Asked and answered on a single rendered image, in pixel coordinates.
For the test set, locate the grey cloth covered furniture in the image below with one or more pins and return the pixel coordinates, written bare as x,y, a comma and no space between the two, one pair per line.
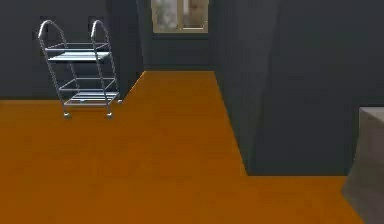
368,166

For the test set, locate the silver metal serving cart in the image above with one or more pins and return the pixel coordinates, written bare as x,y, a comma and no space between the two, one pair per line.
79,57

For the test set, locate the window with beige frame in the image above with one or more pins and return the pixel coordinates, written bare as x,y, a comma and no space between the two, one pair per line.
180,16

